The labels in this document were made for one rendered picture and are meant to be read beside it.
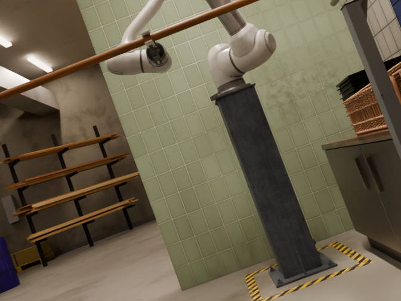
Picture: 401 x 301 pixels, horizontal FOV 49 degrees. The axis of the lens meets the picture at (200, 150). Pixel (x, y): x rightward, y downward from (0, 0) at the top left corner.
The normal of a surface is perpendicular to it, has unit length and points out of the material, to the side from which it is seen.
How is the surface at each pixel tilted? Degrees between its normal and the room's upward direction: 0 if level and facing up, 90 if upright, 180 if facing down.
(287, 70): 90
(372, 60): 90
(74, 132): 90
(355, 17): 90
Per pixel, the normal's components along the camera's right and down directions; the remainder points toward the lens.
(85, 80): -0.03, -0.04
